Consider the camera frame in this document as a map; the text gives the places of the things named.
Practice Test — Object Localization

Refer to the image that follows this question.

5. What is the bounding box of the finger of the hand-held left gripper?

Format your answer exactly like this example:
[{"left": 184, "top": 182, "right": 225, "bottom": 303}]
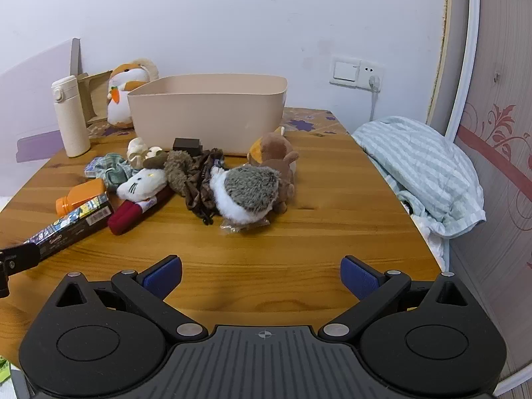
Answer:
[{"left": 0, "top": 243, "right": 41, "bottom": 298}]

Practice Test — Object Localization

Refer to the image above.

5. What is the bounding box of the floral patterned wardrobe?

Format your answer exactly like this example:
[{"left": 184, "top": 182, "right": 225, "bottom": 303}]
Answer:
[{"left": 427, "top": 0, "right": 532, "bottom": 396}]

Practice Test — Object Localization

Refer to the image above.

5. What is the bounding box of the white wall socket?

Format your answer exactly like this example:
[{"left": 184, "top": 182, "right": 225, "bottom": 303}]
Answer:
[{"left": 358, "top": 61, "right": 385, "bottom": 91}]

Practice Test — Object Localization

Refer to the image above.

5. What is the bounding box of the cardboard wooden stand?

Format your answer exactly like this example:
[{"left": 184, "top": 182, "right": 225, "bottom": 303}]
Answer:
[{"left": 77, "top": 70, "right": 114, "bottom": 126}]

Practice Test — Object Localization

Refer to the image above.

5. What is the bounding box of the white power cable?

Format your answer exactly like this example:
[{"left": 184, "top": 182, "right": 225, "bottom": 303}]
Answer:
[{"left": 367, "top": 75, "right": 381, "bottom": 124}]

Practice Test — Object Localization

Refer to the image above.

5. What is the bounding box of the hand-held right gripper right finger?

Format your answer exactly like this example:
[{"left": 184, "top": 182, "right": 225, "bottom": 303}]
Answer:
[{"left": 318, "top": 255, "right": 470, "bottom": 341}]

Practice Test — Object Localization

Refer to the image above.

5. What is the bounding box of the white cat plush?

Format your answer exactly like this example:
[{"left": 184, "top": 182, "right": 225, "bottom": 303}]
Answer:
[{"left": 107, "top": 152, "right": 173, "bottom": 236}]

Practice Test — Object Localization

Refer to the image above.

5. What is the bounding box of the brown fuzzy scrunchie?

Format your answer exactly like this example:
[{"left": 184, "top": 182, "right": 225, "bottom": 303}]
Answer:
[{"left": 163, "top": 150, "right": 194, "bottom": 197}]

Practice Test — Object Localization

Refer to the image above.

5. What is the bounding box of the brown patterned scrunchie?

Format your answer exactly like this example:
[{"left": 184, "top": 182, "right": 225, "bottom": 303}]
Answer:
[{"left": 185, "top": 148, "right": 226, "bottom": 226}]

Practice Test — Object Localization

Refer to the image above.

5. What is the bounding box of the brown squirrel plush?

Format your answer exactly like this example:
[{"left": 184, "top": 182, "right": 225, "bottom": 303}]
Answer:
[{"left": 248, "top": 132, "right": 300, "bottom": 213}]

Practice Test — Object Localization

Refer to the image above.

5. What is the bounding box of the dark brown cube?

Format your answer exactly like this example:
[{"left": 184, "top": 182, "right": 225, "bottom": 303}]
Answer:
[{"left": 172, "top": 137, "right": 204, "bottom": 157}]

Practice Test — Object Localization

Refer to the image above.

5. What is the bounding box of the grey hedgehog plush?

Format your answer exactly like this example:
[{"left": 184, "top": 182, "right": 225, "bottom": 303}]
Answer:
[{"left": 209, "top": 165, "right": 280, "bottom": 234}]

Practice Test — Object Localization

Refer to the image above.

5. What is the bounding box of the beige plastic container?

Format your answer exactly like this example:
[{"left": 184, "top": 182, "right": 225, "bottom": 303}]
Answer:
[{"left": 127, "top": 74, "right": 289, "bottom": 156}]

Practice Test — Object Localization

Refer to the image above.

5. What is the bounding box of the orange white hamster plush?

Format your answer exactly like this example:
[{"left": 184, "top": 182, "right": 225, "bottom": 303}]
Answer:
[{"left": 106, "top": 59, "right": 160, "bottom": 129}]

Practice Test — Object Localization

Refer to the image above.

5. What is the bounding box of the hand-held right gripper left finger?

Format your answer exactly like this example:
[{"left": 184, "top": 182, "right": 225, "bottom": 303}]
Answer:
[{"left": 54, "top": 255, "right": 208, "bottom": 341}]

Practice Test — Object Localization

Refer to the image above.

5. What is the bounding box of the blue patterned packet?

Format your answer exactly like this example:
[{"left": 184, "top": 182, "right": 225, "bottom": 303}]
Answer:
[{"left": 84, "top": 156, "right": 109, "bottom": 179}]

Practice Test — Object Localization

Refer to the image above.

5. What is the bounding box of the white bedding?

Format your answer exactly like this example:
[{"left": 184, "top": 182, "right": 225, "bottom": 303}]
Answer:
[{"left": 384, "top": 172, "right": 452, "bottom": 272}]

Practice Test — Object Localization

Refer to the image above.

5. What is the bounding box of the plaid scrunchie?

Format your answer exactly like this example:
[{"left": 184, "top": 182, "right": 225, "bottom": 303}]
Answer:
[{"left": 103, "top": 153, "right": 141, "bottom": 189}]

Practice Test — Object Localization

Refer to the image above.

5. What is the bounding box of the white purple board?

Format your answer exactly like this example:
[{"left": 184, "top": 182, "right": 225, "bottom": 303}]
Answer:
[{"left": 0, "top": 38, "right": 82, "bottom": 200}]

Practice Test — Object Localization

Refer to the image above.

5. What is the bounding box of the cream thermos bottle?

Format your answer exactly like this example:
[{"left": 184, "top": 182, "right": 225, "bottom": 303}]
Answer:
[{"left": 51, "top": 75, "right": 91, "bottom": 158}]

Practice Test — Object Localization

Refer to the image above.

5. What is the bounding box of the dark printed long box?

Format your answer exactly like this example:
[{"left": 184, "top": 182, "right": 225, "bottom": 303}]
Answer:
[{"left": 23, "top": 194, "right": 114, "bottom": 259}]

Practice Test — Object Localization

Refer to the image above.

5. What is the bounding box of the orange bottle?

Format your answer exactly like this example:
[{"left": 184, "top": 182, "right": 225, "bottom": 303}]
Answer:
[{"left": 56, "top": 178, "right": 108, "bottom": 218}]

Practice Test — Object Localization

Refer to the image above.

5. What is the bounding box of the cream satin scrunchie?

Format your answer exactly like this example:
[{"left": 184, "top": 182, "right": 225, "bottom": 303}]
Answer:
[{"left": 126, "top": 137, "right": 164, "bottom": 170}]

